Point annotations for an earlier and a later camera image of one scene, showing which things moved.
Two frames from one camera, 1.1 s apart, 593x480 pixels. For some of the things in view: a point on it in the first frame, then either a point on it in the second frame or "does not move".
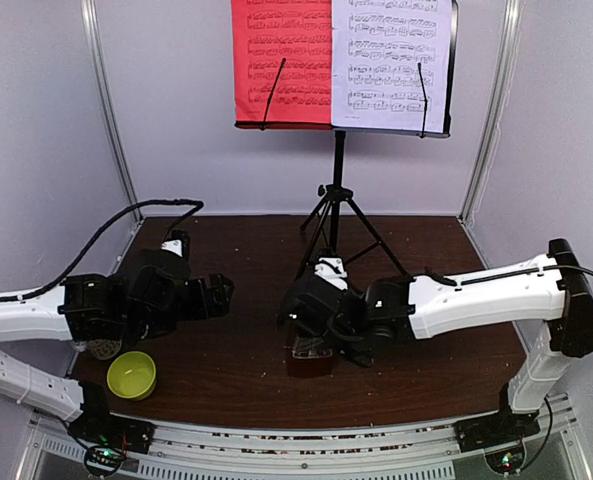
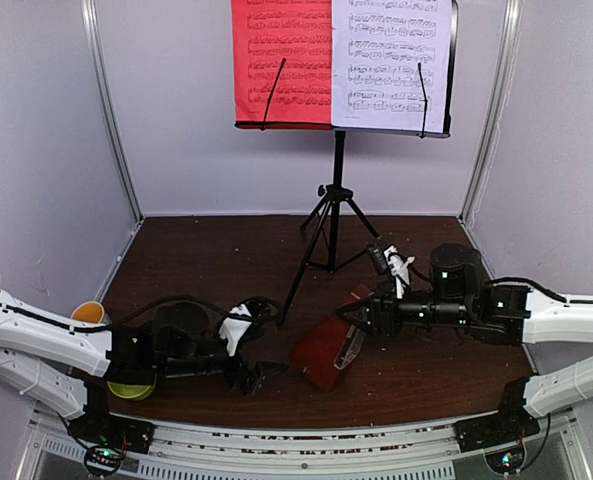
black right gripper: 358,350 to 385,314
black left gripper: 201,309 to 255,377
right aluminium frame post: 488,145 does not move
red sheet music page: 264,32 does not move
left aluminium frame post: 92,30 does not move
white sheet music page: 377,46 does not move
